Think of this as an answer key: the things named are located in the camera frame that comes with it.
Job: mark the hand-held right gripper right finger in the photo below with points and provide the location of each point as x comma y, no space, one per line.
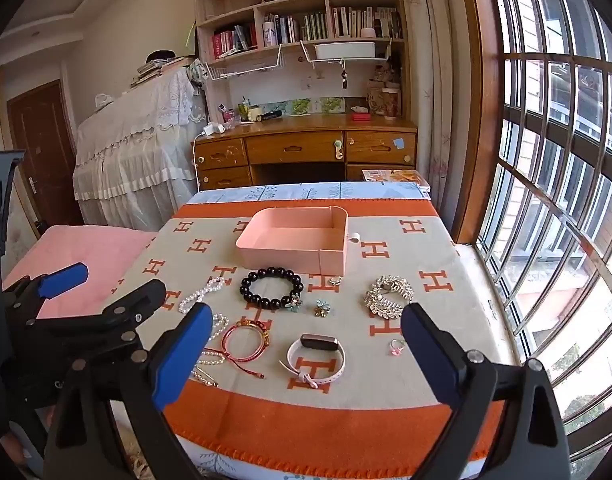
431,355

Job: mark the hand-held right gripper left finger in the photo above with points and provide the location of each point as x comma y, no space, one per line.
181,355

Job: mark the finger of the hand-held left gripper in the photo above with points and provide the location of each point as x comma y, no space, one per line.
130,302
63,278

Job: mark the pearl hair pin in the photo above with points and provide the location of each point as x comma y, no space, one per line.
205,377

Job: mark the blue flower earring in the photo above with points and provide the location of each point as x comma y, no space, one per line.
294,305
322,309

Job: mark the pink plastic organizer box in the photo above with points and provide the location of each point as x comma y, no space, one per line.
286,242

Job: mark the pink blanket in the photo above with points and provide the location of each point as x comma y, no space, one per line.
95,255

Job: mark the brown wooden door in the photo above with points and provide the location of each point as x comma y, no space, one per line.
40,155

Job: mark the orange letter-print blanket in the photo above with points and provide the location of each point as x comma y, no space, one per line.
366,410

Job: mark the white lace furniture cover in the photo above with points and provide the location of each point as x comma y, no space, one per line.
135,150

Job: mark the orange magazine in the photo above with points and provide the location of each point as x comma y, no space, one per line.
396,176

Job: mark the white charger plug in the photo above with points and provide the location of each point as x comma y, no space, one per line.
213,130

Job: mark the stack of books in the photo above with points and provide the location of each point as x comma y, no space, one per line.
150,70

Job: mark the green white drawer lock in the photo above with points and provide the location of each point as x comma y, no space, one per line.
339,149

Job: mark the wooden desk with drawers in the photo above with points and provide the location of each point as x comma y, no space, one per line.
296,147

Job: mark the metal window grille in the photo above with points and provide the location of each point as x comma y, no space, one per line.
551,160

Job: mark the black flashlight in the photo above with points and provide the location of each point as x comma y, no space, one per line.
271,115

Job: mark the small red box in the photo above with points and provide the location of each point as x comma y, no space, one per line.
360,116

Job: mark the floral storage jar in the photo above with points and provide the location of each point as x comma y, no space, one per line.
386,100

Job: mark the pale floral curtain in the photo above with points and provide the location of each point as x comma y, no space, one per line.
438,85

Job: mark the red books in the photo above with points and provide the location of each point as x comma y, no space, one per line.
223,44

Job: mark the hanging keys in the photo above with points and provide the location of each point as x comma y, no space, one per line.
344,77

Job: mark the white plastic tray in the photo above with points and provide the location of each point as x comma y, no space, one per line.
343,50

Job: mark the row of books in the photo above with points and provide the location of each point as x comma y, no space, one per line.
336,22

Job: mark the wooden bookshelf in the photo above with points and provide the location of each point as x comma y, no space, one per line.
306,2

